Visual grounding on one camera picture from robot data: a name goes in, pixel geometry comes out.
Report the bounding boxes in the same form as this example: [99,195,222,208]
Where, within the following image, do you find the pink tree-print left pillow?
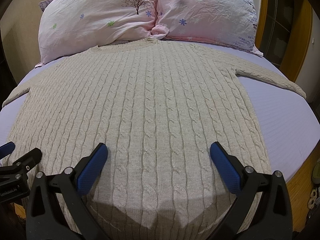
[38,0,157,64]

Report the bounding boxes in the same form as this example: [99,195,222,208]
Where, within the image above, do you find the beige cable-knit sweater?
[3,38,305,239]

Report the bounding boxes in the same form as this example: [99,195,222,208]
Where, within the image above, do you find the lavender bed sheet mattress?
[1,43,319,182]

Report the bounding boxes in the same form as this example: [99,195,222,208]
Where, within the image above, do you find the wooden door frame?
[255,0,313,82]

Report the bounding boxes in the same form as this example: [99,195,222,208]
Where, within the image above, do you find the shoes on floor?
[306,159,319,221]

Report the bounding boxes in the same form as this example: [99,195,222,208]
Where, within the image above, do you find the pink floral right pillow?
[151,0,261,55]

